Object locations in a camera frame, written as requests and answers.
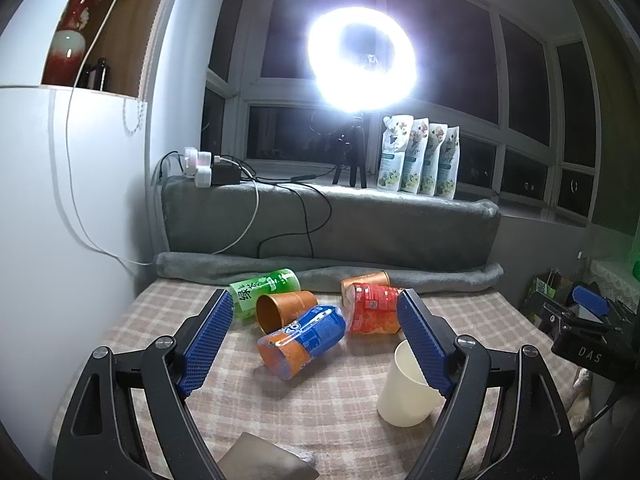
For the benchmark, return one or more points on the blue orange plastic bottle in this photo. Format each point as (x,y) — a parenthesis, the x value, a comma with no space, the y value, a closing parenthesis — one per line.
(305,340)

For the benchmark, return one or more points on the black power adapter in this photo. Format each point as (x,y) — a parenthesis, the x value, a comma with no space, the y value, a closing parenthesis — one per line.
(225,172)

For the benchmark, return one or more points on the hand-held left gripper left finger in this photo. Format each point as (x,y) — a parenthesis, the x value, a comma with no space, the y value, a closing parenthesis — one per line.
(205,340)

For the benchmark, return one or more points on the green cardboard box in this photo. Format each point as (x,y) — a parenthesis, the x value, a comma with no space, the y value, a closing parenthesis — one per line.
(542,292)

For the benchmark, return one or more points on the white window frame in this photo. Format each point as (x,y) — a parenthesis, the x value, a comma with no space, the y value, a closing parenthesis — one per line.
(495,45)

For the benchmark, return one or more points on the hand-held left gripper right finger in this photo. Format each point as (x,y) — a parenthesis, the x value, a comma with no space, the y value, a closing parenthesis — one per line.
(425,340)

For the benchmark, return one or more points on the black tripod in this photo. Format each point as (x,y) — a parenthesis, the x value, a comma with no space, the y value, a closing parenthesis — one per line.
(356,155)

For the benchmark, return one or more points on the white green refill pouch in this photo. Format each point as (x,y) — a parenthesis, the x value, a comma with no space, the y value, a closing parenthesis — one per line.
(392,160)
(434,170)
(416,165)
(450,170)

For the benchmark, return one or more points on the grey blanket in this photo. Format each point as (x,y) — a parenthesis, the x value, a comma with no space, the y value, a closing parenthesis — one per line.
(400,230)

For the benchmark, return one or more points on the red white vase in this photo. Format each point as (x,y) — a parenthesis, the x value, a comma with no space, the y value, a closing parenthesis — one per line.
(67,55)

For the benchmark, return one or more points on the green can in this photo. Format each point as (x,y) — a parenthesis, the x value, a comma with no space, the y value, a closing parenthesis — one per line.
(260,290)

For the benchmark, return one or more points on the white power strip with plugs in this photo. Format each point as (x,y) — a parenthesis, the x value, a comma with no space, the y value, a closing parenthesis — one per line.
(197,167)

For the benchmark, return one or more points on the white cabinet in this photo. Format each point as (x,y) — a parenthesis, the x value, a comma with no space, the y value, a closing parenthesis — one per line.
(30,185)

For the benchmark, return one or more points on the grey card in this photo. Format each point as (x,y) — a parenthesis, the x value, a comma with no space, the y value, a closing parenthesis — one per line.
(260,460)

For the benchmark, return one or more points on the dark bottle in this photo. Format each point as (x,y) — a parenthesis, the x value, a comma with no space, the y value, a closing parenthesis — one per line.
(95,75)

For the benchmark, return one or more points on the checked cloth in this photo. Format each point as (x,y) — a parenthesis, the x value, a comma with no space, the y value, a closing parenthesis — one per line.
(325,405)

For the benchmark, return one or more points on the red label plastic bottle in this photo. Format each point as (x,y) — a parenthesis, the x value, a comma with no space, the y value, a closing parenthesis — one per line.
(375,310)

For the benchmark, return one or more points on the crumpled clear plastic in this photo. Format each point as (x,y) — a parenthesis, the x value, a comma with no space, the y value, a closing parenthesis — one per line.
(302,457)

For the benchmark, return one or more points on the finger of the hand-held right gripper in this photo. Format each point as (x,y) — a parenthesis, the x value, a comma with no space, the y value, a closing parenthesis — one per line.
(592,302)

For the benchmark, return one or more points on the cream plastic cup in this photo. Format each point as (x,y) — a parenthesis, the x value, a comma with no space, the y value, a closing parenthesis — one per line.
(405,395)

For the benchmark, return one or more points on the white lace cloth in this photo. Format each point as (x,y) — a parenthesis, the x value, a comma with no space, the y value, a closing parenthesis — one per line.
(615,275)

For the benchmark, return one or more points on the copper paper cup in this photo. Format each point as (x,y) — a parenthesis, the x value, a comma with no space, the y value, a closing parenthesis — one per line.
(367,278)
(292,307)

